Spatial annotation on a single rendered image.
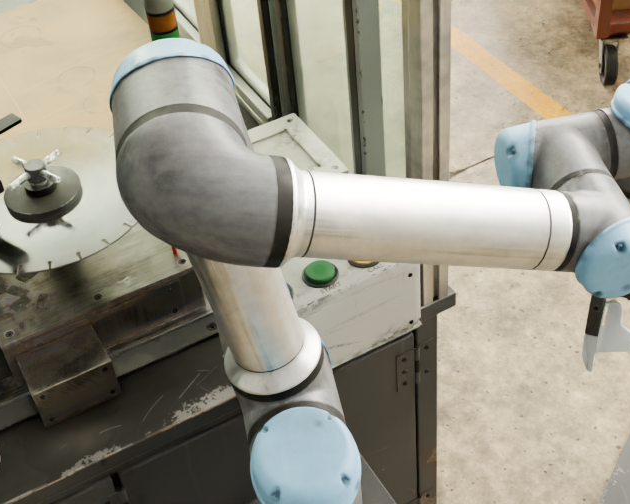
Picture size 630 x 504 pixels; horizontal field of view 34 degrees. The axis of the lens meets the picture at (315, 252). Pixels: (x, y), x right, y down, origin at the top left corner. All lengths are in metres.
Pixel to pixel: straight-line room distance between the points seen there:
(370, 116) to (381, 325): 0.30
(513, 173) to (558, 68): 2.39
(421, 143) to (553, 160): 0.36
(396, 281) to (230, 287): 0.43
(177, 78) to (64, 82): 1.25
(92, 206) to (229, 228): 0.69
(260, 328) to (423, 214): 0.29
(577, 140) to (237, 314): 0.39
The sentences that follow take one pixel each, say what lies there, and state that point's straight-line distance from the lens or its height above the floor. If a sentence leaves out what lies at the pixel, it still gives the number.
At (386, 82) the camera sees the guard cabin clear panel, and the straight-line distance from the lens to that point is 1.44.
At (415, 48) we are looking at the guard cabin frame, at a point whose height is 1.19.
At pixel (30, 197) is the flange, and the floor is 0.96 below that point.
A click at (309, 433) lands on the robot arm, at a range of 1.13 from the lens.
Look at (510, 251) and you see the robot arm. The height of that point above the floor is 1.24.
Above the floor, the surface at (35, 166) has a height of 1.00.
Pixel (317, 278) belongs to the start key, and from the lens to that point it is 1.39.
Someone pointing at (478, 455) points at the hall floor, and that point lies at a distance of 2.32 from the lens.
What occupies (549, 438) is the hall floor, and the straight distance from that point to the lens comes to 2.36.
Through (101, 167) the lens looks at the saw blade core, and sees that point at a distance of 1.57.
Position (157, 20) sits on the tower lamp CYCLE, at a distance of 1.63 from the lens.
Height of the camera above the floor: 1.88
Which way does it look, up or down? 43 degrees down
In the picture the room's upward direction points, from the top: 6 degrees counter-clockwise
